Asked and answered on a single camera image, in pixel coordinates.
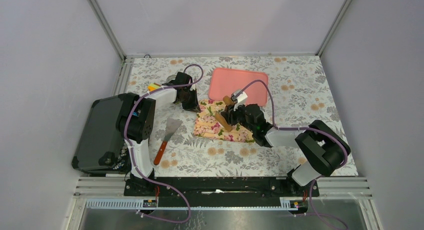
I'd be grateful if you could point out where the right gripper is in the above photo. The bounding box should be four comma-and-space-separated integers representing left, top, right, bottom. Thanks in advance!
221, 101, 256, 134

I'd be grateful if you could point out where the wooden double-ended roller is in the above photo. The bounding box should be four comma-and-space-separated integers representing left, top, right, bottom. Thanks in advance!
214, 96, 235, 132

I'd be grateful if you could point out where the floral cutting board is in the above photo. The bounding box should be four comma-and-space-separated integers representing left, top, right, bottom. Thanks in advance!
193, 99, 255, 143

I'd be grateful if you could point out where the metal scraper red handle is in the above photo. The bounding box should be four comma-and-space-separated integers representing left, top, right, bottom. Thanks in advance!
153, 118, 183, 166

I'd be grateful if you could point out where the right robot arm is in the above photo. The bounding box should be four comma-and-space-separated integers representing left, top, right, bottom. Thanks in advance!
215, 104, 351, 196

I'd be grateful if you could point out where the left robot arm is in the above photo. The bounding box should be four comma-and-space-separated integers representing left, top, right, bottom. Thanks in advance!
116, 72, 201, 196

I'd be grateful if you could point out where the pink plastic tray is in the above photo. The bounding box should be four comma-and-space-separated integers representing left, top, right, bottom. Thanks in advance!
208, 67, 269, 107

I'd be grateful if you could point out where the orange green toy block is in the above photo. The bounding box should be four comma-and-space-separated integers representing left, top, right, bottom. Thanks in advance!
147, 83, 162, 92

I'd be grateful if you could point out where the black case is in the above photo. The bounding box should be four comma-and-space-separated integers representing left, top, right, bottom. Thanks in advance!
71, 94, 130, 174

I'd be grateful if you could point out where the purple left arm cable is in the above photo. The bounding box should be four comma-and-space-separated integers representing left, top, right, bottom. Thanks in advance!
123, 64, 204, 225

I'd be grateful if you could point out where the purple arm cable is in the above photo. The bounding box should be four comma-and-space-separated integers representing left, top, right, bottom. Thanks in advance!
123, 64, 204, 225
236, 79, 351, 230

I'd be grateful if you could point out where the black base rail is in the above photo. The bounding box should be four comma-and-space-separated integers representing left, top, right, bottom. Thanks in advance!
123, 176, 320, 208

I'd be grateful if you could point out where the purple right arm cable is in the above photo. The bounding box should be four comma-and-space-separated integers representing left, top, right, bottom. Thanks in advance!
236, 79, 351, 230

